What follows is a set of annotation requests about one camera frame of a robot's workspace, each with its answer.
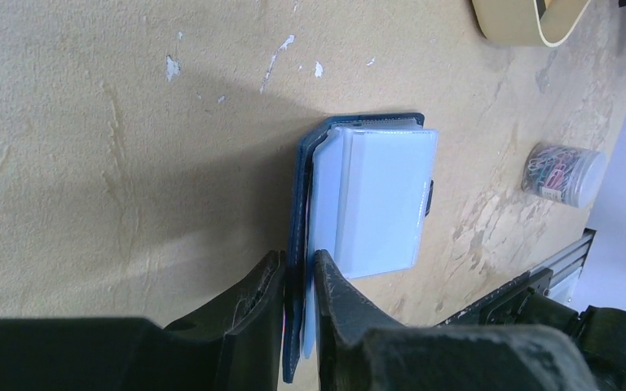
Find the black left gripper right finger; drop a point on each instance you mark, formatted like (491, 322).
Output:
(360, 347)

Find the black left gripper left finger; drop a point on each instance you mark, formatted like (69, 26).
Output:
(232, 342)

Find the navy blue leather card holder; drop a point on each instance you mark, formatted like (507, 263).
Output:
(362, 187)

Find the beige oval plastic tray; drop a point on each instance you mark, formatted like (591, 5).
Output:
(528, 22)

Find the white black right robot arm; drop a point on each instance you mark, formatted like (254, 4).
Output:
(598, 333)

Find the clear jar of paper clips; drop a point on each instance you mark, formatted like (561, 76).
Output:
(564, 174)

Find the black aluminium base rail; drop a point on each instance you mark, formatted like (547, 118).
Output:
(554, 278)

